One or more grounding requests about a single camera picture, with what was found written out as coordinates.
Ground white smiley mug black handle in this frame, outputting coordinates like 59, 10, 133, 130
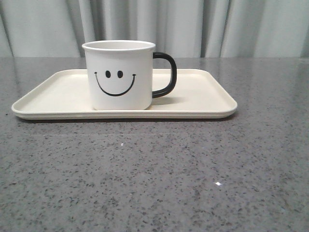
82, 40, 177, 110

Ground cream rectangular plastic tray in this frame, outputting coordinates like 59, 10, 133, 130
12, 69, 238, 120

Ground grey-white pleated curtain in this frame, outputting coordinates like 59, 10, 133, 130
0, 0, 309, 58

